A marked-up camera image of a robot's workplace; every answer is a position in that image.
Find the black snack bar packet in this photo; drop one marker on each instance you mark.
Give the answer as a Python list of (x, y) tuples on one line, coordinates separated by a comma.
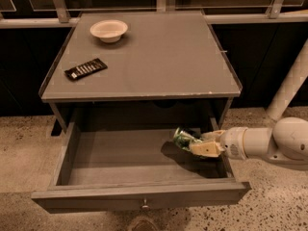
[(83, 70)]

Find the open grey top drawer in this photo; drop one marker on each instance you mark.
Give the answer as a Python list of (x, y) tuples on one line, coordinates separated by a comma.
[(101, 170)]

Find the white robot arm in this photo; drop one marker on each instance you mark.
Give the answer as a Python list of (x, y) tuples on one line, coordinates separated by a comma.
[(284, 145)]

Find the round metal drawer knob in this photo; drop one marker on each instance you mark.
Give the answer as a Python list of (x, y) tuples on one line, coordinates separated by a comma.
[(145, 205)]

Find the green crushed soda can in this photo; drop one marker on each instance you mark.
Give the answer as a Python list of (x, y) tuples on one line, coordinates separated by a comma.
[(183, 137)]

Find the white paper bowl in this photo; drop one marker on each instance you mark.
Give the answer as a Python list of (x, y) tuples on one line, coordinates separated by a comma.
[(109, 31)]

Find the metal railing frame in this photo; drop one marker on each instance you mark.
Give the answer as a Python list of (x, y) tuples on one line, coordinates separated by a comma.
[(277, 12)]

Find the white diagonal support pole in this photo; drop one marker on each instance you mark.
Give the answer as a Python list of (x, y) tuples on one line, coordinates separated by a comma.
[(290, 85)]

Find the grey cabinet with top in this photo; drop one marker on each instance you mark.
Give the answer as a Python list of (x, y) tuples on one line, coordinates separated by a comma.
[(166, 71)]

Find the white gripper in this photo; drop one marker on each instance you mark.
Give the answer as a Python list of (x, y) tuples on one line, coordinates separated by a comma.
[(233, 141)]

